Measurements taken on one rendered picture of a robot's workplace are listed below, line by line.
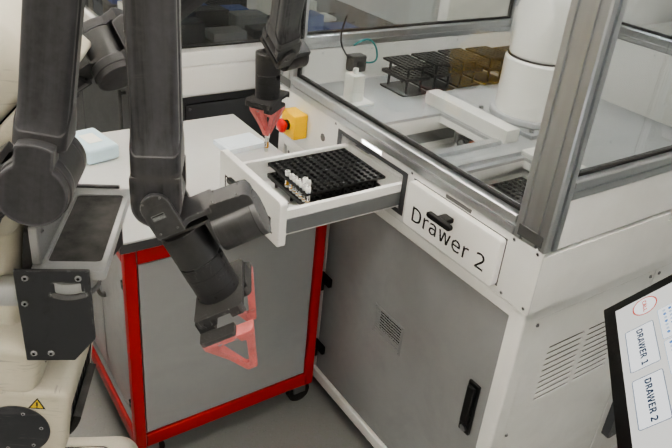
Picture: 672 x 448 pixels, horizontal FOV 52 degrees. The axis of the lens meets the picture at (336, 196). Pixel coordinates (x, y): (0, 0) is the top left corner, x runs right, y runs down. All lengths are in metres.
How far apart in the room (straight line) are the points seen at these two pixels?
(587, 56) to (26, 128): 0.86
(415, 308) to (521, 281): 0.39
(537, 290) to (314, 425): 1.04
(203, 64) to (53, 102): 1.55
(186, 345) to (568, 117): 1.13
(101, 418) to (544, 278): 1.42
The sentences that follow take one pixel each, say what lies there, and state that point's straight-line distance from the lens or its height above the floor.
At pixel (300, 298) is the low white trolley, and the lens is 1.97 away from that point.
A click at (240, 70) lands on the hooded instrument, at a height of 0.88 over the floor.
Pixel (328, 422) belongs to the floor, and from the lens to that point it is 2.23.
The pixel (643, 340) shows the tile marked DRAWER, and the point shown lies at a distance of 1.10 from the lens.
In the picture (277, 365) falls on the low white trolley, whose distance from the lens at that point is 2.09.
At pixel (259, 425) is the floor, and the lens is 2.21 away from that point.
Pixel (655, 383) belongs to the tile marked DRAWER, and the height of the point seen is 1.01.
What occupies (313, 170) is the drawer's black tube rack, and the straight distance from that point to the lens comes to 1.63.
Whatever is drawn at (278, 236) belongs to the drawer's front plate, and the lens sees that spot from 1.45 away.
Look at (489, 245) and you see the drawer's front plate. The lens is 1.42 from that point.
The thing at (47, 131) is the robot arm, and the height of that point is 1.30.
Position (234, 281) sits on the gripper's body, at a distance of 0.88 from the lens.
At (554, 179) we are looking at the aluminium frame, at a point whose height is 1.09.
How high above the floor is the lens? 1.61
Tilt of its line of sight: 28 degrees down
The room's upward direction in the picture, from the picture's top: 6 degrees clockwise
